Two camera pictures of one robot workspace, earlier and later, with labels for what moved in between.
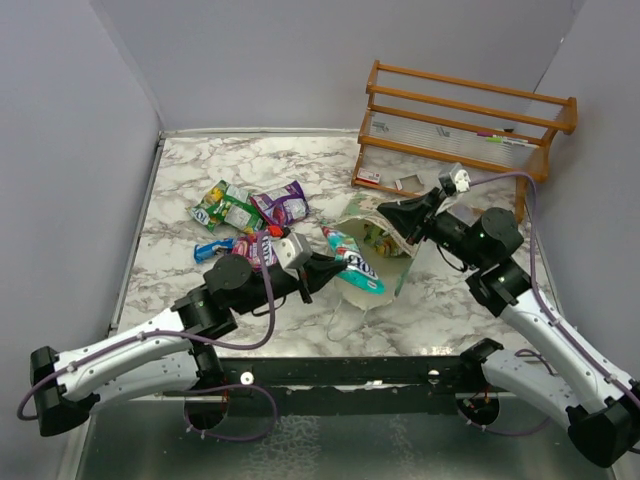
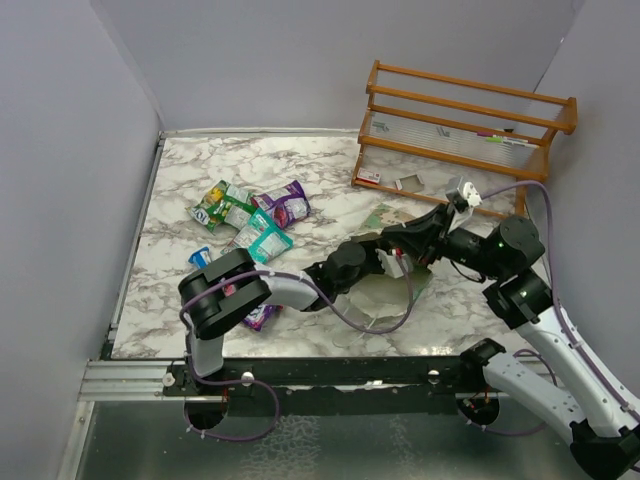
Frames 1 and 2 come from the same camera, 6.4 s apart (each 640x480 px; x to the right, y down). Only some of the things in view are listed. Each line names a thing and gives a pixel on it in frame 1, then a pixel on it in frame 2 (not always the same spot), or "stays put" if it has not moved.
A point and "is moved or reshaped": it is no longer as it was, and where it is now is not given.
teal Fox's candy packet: [359, 273] → [263, 239]
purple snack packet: [283, 205] stays put
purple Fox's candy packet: [254, 251] → [258, 317]
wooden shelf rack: [416, 124] stays put
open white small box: [411, 183] stays put
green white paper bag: [386, 245] is moved or reshaped
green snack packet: [241, 211] stays put
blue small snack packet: [204, 251] is moved or reshaped
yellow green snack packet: [210, 211] stays put
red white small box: [368, 175] stays put
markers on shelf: [493, 138] stays put
